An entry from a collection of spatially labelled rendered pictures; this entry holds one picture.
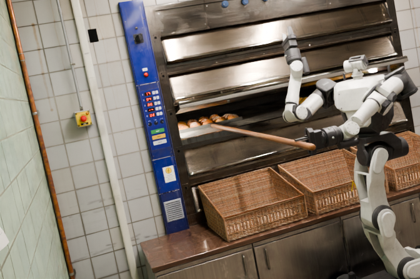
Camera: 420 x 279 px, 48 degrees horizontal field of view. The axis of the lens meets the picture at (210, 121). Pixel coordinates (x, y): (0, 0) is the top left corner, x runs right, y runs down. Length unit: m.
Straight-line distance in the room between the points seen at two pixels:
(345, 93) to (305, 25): 1.05
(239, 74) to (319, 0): 0.85
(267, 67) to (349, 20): 0.76
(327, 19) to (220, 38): 0.86
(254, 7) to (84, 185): 1.70
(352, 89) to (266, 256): 1.10
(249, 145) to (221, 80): 0.51
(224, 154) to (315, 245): 0.86
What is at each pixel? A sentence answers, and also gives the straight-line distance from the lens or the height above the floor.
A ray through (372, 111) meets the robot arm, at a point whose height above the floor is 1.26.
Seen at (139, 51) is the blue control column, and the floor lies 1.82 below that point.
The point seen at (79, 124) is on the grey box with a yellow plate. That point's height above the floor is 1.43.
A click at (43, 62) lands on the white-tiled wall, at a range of 3.15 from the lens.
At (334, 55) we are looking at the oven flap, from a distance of 3.67.
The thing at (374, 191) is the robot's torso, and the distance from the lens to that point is 2.76.
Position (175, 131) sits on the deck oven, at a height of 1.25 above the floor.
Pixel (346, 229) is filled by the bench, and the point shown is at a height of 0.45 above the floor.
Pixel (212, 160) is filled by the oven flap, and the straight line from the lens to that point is 3.28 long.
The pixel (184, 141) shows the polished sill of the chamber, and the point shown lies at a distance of 3.22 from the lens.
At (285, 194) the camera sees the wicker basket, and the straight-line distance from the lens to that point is 3.26.
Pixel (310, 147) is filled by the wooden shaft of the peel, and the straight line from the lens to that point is 2.01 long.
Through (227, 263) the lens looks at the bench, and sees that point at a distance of 2.87.
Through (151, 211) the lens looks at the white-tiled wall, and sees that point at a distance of 3.25.
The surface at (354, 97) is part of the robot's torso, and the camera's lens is 2.64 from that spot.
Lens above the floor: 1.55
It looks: 5 degrees down
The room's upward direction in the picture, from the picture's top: 11 degrees counter-clockwise
